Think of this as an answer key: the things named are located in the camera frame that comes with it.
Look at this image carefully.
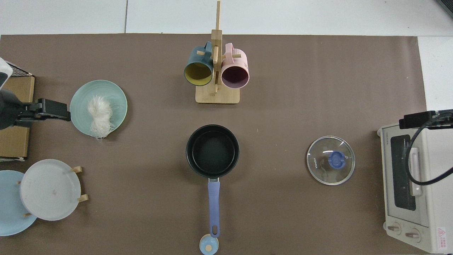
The white vermicelli bundle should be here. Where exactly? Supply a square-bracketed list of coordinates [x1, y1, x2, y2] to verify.
[87, 95, 117, 141]

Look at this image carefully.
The glass lid with blue knob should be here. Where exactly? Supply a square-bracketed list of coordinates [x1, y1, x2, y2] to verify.
[306, 136, 355, 186]

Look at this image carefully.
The teal green plate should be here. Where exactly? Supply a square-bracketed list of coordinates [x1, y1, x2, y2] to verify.
[70, 80, 128, 137]

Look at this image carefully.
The grey plate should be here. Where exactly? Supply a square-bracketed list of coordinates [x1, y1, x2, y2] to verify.
[19, 159, 81, 221]

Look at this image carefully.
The wooden plate rack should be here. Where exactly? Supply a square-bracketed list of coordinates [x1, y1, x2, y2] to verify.
[16, 166, 89, 217]

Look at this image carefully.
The light blue plate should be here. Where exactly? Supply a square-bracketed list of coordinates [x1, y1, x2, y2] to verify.
[0, 170, 38, 236]

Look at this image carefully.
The pale toaster oven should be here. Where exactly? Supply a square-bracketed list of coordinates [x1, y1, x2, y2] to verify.
[377, 122, 453, 254]

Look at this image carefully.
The dark grey corner object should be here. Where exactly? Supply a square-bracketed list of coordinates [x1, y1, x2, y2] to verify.
[435, 0, 453, 19]

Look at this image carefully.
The dark blue mug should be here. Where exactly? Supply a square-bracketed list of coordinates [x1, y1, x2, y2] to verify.
[184, 41, 214, 86]

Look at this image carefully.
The brown table cloth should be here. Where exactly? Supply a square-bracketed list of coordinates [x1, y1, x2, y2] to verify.
[0, 34, 427, 255]

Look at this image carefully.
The wooden cup stand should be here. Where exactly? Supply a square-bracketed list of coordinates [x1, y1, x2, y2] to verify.
[195, 1, 240, 104]

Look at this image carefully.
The pink mug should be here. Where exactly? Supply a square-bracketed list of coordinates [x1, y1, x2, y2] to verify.
[221, 43, 250, 89]

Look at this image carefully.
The small blue round thing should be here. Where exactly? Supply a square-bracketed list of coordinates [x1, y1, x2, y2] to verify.
[199, 235, 219, 255]

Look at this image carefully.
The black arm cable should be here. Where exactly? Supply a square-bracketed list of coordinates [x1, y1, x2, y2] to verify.
[405, 113, 453, 186]

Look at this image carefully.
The wire basket with wooden floor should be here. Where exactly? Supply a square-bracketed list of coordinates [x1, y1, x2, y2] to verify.
[0, 60, 36, 162]

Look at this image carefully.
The black pot with blue handle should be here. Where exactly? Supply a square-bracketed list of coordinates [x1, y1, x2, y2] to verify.
[186, 124, 240, 238]

